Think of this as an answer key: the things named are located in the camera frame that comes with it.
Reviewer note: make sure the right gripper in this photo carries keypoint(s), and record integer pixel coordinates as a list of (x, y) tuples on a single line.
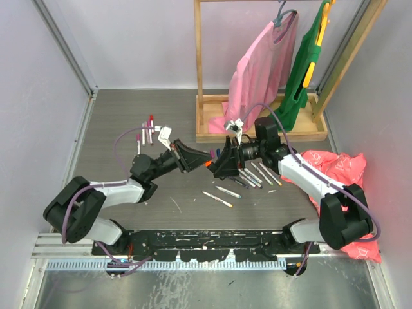
[(232, 159)]

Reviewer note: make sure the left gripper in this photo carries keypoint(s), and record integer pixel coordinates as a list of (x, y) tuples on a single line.
[(187, 158)]

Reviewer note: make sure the dark purple pen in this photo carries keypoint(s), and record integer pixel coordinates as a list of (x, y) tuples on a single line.
[(239, 182)]

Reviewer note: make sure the blue cap white marker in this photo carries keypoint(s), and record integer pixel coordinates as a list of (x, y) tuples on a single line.
[(252, 178)]

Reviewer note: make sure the white pen teal tip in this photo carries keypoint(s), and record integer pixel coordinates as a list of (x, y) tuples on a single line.
[(231, 193)]

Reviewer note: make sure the yellow cap white marker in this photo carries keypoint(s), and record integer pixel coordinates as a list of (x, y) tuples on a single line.
[(218, 199)]

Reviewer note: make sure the orange cap white pen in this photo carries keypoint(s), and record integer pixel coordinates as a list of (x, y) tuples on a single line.
[(270, 174)]

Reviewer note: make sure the grey white pen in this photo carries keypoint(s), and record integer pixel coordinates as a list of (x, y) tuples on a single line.
[(143, 139)]

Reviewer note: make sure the magenta cap white pen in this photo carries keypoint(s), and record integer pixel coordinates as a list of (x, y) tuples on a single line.
[(138, 144)]

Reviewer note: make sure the purple cap white marker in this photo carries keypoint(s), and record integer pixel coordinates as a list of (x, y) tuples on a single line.
[(247, 179)]

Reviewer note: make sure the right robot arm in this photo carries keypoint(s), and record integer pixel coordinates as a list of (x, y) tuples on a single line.
[(344, 215)]

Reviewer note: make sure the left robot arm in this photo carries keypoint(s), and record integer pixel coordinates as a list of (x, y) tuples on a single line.
[(74, 212)]

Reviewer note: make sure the pink white pen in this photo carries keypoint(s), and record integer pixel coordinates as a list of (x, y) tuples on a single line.
[(149, 133)]

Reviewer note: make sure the red white pen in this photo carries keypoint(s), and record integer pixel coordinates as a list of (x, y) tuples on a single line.
[(152, 128)]

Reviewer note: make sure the green t-shirt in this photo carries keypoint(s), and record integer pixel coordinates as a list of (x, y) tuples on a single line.
[(296, 96)]

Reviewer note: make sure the pink t-shirt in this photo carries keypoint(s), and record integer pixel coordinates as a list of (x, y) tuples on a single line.
[(263, 69)]

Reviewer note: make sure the red plastic bag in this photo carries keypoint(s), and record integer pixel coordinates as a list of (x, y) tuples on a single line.
[(347, 170)]

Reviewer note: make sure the grey hanger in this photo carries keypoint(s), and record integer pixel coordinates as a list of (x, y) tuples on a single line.
[(281, 13)]

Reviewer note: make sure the yellow hanger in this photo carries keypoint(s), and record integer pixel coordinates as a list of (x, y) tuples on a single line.
[(317, 33)]

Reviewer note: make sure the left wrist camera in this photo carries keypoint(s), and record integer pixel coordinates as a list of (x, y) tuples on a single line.
[(163, 136)]

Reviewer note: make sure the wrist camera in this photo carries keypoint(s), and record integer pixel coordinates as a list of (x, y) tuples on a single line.
[(163, 136), (234, 126)]

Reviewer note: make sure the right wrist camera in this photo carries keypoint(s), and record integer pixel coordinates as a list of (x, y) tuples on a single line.
[(234, 126)]

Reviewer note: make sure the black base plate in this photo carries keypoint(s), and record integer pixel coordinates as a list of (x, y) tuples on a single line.
[(205, 245)]

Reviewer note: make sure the white slotted cable duct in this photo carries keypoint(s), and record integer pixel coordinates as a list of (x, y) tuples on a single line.
[(103, 264)]

